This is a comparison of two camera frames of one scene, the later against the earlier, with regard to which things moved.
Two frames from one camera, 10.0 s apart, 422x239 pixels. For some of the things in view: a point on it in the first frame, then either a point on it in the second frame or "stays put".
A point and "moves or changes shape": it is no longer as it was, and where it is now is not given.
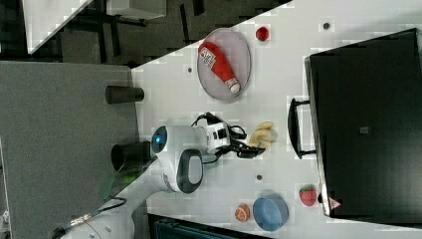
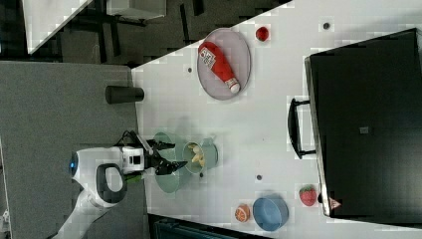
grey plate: [238, 55] stays put
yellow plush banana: [264, 135] moves or changes shape
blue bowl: [271, 212] stays put
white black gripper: [218, 135] → [139, 159]
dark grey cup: [123, 94] stays put
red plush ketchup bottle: [214, 58] stays put
